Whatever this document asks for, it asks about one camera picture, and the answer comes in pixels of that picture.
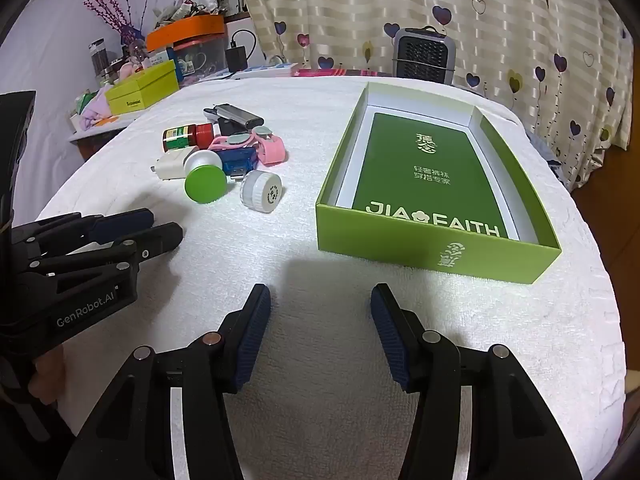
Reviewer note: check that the white round ribbed cap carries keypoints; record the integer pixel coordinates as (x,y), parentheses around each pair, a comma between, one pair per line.
(257,190)

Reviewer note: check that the pink clip with green pads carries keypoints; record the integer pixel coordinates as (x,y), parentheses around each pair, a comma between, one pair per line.
(270,152)
(225,145)

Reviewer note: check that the black tool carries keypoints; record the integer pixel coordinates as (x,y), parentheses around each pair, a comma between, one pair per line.
(227,125)

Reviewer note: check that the glass jar with black lid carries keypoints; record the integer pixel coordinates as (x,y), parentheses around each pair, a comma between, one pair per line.
(98,60)

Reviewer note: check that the silver metal lighter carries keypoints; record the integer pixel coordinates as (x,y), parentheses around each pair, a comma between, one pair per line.
(240,115)

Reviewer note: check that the purple flower branches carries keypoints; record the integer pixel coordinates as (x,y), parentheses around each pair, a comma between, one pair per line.
(129,34)

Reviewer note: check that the blue usb device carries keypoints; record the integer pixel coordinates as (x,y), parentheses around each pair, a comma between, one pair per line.
(235,164)

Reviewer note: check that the orange lidded clear container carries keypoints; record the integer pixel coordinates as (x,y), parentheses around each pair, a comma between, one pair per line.
(190,30)

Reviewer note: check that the small side table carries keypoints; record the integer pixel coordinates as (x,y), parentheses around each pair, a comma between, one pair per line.
(82,149)

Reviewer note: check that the small grey fan heater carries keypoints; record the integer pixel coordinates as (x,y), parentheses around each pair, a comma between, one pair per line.
(422,55)

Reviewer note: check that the green white round knob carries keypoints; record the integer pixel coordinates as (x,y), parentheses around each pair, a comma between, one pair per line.
(202,185)

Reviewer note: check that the brown bottle with red cap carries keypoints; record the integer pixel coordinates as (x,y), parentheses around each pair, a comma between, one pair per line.
(182,137)

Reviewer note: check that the black power adapter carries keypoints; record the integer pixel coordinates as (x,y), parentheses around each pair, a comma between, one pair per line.
(237,60)

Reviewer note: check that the white charger plug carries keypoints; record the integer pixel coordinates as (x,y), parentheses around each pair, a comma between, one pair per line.
(172,165)

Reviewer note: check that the large green cardboard box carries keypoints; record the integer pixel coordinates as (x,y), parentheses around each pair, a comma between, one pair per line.
(435,255)

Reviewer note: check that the colourful striped cloth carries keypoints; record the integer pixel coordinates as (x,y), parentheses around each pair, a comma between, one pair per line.
(345,71)

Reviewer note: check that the blue white carton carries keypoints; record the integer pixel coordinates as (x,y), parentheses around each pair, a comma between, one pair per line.
(162,55)

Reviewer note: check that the white blue power strip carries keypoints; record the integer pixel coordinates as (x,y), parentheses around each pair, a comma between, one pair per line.
(270,67)

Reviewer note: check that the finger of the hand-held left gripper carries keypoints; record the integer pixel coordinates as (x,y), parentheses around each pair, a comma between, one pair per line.
(132,221)
(165,237)

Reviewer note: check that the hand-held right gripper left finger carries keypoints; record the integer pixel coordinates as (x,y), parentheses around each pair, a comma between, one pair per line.
(252,330)

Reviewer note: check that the person's left hand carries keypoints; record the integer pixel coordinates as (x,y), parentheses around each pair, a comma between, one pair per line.
(49,375)

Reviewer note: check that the small green cardboard box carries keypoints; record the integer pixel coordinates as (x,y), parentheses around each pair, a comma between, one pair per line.
(145,85)

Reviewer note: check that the pink cloth pile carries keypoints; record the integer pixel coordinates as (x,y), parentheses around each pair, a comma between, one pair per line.
(97,110)

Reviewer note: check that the heart print striped curtain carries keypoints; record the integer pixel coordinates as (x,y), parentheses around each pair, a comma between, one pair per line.
(400,0)

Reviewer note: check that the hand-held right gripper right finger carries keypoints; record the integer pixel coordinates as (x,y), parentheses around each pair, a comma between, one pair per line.
(387,330)

